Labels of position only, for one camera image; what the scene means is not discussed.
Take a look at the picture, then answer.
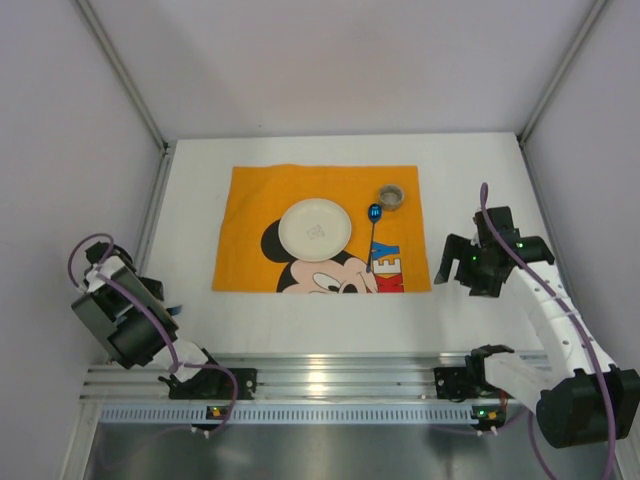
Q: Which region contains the small grey ceramic cup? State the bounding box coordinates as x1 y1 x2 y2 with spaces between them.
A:
378 184 405 211

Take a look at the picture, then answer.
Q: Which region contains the blue metal spoon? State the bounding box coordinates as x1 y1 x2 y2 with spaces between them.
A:
366 203 383 273

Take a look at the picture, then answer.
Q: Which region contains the orange cartoon mouse placemat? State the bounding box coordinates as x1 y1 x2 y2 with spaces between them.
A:
212 165 431 294

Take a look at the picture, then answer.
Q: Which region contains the cream round plate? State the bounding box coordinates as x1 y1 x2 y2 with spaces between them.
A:
278 198 352 262

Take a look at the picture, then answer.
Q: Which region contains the blue metal fork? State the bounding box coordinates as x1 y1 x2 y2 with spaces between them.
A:
166 305 183 316

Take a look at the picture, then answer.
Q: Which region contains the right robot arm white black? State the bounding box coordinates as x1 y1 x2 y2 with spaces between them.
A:
435 206 639 448

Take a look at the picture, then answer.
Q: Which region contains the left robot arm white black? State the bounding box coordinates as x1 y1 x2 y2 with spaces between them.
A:
67 233 234 400

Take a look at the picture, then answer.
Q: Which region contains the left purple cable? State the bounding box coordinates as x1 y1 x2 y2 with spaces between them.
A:
67 232 239 437

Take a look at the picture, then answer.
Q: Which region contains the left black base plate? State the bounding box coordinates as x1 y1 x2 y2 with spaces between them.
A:
158 368 258 400

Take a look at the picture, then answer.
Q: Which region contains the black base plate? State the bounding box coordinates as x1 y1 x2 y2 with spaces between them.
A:
158 368 258 400
433 367 481 403

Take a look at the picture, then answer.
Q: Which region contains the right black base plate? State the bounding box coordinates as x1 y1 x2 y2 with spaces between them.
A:
433 367 481 403

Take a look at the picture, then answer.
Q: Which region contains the slotted grey cable duct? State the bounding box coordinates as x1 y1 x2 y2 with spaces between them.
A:
99 403 506 425

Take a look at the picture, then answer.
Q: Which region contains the aluminium mounting rail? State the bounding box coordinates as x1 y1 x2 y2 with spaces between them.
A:
80 352 466 403

